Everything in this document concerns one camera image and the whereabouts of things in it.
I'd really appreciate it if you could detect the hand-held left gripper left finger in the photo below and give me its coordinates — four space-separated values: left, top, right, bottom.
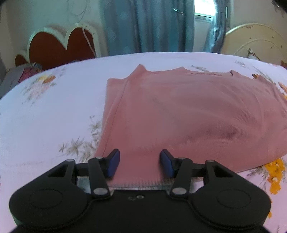
46 148 121 199

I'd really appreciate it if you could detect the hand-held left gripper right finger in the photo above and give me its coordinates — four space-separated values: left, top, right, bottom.
158 149 236 199

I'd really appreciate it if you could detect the pink long-sleeved sweater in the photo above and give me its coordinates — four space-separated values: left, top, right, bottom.
95 64 287 188

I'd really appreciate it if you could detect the pile of grey and pink clothes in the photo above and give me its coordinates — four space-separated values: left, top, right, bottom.
0 62 43 99

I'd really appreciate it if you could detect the floral white bedsheet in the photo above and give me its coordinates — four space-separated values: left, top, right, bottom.
0 52 287 233

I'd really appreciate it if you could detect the red heart-shaped headboard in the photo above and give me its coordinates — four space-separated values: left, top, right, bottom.
15 22 101 70

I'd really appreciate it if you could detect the wide blue curtain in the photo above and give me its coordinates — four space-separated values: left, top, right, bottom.
99 0 196 56

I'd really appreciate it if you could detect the small patterned pillow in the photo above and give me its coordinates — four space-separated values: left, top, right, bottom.
245 48 261 61

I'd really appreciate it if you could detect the tied blue curtain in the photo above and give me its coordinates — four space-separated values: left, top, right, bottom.
203 0 232 53

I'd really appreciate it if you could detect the cream curved headboard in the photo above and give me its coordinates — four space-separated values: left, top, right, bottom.
221 23 287 66

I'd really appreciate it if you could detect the bright window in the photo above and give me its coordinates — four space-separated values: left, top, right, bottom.
194 0 216 23

